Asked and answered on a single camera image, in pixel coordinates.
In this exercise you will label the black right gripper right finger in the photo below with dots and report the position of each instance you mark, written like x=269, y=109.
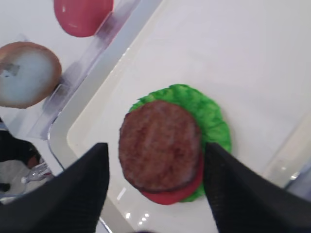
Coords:
x=242, y=201

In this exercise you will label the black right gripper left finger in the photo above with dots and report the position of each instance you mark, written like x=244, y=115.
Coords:
x=70, y=203

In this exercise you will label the brown meat patty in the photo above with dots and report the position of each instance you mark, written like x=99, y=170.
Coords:
x=159, y=147

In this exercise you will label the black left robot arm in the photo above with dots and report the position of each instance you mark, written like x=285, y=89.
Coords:
x=12, y=148

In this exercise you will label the red tomato slice on tray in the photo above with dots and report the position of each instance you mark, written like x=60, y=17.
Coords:
x=172, y=197

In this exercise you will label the green lettuce leaf on tray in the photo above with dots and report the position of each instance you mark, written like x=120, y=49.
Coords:
x=206, y=112

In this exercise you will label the standing red tomato slice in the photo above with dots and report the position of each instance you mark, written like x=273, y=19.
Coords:
x=82, y=18

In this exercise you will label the clear plastic water bottle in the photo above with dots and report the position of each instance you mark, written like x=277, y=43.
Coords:
x=37, y=173

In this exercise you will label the standing bun half white face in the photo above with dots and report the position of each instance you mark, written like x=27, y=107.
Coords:
x=29, y=72

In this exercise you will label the white rectangular metal tray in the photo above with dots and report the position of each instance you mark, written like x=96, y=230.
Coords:
x=253, y=57

